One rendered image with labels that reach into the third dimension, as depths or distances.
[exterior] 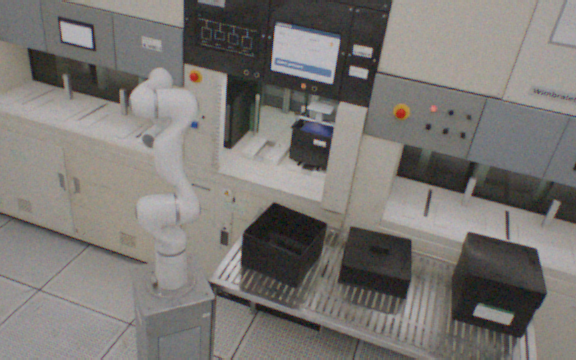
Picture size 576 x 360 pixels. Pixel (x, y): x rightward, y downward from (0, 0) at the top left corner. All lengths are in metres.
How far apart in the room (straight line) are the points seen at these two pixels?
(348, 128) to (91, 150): 1.50
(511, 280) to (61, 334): 2.23
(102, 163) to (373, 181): 1.52
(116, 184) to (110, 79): 0.69
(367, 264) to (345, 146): 0.52
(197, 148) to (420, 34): 1.22
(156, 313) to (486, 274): 1.26
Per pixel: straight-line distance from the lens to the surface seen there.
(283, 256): 2.10
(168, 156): 1.83
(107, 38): 2.68
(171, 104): 1.80
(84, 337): 3.05
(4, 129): 3.44
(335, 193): 2.40
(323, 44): 2.19
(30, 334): 3.13
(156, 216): 1.89
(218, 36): 2.36
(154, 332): 2.16
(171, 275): 2.07
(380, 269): 2.21
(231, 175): 2.62
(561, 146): 2.25
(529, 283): 2.18
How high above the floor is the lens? 2.28
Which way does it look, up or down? 32 degrees down
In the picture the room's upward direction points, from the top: 8 degrees clockwise
